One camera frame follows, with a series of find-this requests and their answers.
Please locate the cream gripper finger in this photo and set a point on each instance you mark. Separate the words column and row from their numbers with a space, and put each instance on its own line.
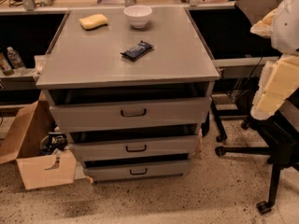
column 278, row 82
column 263, row 27

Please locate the grey drawer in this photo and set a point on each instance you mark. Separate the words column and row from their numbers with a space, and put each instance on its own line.
column 127, row 149
column 141, row 170
column 135, row 114

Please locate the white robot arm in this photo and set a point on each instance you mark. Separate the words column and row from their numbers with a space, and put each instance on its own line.
column 285, row 29

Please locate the grey top drawer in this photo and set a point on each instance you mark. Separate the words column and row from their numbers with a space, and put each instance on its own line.
column 135, row 114

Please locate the grey drawer cabinet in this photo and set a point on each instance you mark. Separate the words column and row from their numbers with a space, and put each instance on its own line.
column 86, row 67

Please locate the grey bottom drawer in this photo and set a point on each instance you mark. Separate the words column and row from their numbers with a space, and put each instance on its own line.
column 141, row 170

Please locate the black office chair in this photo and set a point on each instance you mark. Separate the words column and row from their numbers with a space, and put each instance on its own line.
column 282, row 144

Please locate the white bowl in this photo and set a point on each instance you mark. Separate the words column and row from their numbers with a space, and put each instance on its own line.
column 138, row 16

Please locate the dark blue snack packet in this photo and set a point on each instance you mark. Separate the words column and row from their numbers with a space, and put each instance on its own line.
column 137, row 51

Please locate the yellow sponge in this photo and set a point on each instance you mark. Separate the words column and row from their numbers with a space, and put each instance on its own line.
column 93, row 21

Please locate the dark packaging in box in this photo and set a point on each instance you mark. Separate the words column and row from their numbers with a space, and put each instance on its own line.
column 52, row 142

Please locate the clear water bottle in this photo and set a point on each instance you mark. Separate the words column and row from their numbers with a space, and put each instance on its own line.
column 16, row 61

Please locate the cardboard box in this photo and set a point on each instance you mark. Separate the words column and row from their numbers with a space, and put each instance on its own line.
column 23, row 144

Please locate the green labelled bottle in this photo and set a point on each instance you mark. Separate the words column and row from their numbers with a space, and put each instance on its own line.
column 4, row 66

